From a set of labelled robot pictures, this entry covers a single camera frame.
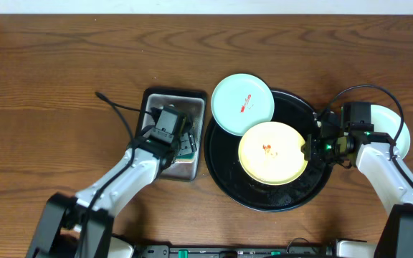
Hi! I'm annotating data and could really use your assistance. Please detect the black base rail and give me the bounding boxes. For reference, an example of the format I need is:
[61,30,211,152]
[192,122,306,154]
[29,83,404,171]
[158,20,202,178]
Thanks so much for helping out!
[113,236,376,258]

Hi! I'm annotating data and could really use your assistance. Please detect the black rectangular soapy water tray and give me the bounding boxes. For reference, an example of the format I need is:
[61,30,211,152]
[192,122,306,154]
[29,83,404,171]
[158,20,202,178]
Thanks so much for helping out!
[130,87,207,185]

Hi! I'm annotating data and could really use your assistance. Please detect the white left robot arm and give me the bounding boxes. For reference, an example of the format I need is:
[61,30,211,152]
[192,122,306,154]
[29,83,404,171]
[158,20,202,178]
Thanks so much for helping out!
[27,106,189,257]

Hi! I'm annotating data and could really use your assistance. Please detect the mint green plate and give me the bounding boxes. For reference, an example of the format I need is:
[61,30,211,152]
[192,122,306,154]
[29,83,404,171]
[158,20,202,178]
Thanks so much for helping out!
[211,73,275,136]
[371,105,411,159]

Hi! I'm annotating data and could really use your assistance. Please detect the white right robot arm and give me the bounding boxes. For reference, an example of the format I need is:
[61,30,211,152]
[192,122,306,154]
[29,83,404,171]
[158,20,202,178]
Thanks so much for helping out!
[303,103,413,257]

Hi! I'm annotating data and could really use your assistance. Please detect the yellow plate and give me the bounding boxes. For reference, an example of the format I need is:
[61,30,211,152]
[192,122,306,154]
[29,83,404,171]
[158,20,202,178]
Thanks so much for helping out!
[238,122,308,186]

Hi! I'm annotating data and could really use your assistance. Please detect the green yellow sponge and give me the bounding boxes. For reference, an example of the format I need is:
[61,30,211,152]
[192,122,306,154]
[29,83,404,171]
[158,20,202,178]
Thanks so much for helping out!
[176,133,197,162]

